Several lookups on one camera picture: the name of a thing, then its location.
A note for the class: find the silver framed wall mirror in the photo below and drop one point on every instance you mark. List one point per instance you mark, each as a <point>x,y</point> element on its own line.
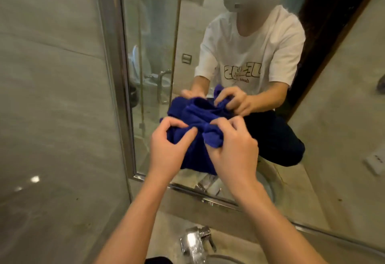
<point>346,107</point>

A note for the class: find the person's right hand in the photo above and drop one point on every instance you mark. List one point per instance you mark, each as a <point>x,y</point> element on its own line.
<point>237,158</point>

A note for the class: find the person's left hand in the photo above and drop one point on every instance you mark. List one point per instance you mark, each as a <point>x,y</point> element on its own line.
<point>167,155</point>

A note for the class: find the white ceramic sink basin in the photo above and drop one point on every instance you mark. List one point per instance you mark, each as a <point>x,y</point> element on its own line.
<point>225,260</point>

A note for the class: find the person's left forearm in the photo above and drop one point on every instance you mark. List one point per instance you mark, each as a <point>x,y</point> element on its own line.
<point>132,227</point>

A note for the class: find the chrome sink faucet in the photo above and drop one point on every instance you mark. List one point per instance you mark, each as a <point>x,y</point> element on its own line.
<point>195,242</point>

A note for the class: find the person's dark blue trousers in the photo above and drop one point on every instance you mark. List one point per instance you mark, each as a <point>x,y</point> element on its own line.
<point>159,260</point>

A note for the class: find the blue microfibre cloth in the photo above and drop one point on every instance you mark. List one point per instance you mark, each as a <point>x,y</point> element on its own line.
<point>198,152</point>

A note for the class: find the person's right forearm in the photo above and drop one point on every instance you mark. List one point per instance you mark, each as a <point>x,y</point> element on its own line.
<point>276,230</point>

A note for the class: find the glass shower enclosure gold frame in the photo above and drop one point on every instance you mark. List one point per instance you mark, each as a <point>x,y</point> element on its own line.
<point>54,92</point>

